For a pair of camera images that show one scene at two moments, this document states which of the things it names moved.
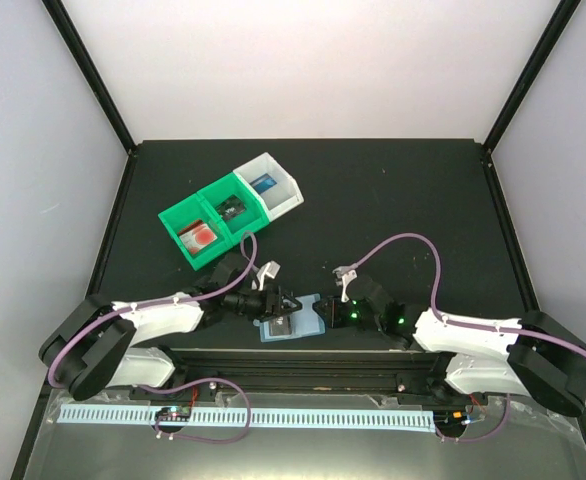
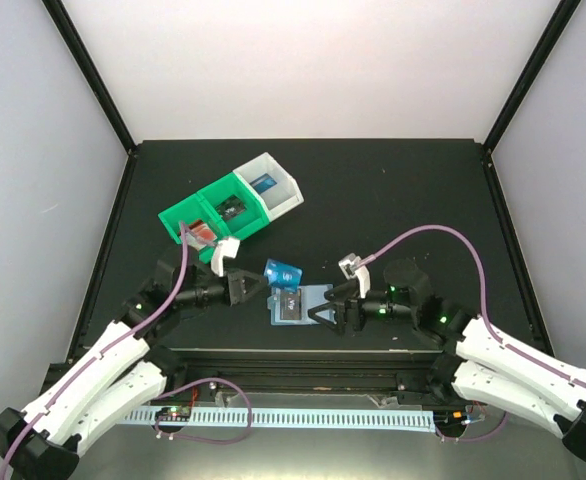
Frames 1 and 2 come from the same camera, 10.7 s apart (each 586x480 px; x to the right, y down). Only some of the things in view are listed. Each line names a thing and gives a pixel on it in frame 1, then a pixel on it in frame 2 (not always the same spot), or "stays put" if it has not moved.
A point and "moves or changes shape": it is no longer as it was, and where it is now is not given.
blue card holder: x=300 y=323 moves or changes shape
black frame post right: x=531 y=74 stays put
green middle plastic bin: x=235 y=205 stays put
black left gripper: x=275 y=307 to x=237 y=293
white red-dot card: x=196 y=236 stays put
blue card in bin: x=263 y=183 stays put
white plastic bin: x=275 y=189 stays put
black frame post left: x=92 y=74 stays put
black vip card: x=280 y=326 moves or changes shape
